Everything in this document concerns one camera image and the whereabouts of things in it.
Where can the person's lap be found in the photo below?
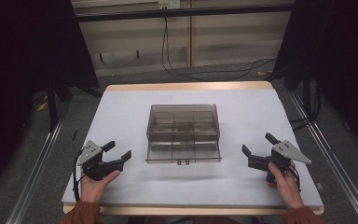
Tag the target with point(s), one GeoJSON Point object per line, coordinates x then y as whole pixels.
{"type": "Point", "coordinates": [192, 220]}

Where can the white wall socket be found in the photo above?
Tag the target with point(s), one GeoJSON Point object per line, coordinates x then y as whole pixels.
{"type": "Point", "coordinates": [169, 4]}

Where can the black curtain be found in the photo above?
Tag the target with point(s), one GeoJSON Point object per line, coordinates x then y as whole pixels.
{"type": "Point", "coordinates": [21, 62]}
{"type": "Point", "coordinates": [341, 62]}

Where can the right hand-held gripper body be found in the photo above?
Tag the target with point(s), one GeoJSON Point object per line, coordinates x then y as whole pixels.
{"type": "Point", "coordinates": [287, 152]}

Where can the white table mat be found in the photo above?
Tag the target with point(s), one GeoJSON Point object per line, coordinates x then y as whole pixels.
{"type": "Point", "coordinates": [245, 118]}

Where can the small black floor object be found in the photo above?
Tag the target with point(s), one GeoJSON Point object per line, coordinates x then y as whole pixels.
{"type": "Point", "coordinates": [74, 135]}

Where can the person's right hand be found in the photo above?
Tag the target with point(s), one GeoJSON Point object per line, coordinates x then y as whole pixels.
{"type": "Point", "coordinates": [287, 189]}

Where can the clear plastic compartment box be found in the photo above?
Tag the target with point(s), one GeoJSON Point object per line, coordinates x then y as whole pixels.
{"type": "Point", "coordinates": [183, 130]}

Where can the yellow tape piece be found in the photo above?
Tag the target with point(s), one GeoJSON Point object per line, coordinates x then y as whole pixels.
{"type": "Point", "coordinates": [42, 106]}
{"type": "Point", "coordinates": [260, 73]}

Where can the black horizontal bar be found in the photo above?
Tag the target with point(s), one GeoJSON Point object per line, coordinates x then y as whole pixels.
{"type": "Point", "coordinates": [183, 13]}

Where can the black metal stand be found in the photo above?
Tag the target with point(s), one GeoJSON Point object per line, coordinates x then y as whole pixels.
{"type": "Point", "coordinates": [306, 93]}
{"type": "Point", "coordinates": [52, 105]}

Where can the wooden table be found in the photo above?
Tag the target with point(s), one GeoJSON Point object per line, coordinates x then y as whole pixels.
{"type": "Point", "coordinates": [186, 86]}

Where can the person's left hand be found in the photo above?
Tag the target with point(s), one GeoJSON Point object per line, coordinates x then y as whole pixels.
{"type": "Point", "coordinates": [91, 189]}

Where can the metal floor rail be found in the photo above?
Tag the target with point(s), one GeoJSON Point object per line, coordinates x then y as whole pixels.
{"type": "Point", "coordinates": [332, 161]}
{"type": "Point", "coordinates": [34, 174]}

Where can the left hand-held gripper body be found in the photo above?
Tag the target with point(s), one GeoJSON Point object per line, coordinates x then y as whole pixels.
{"type": "Point", "coordinates": [90, 151]}

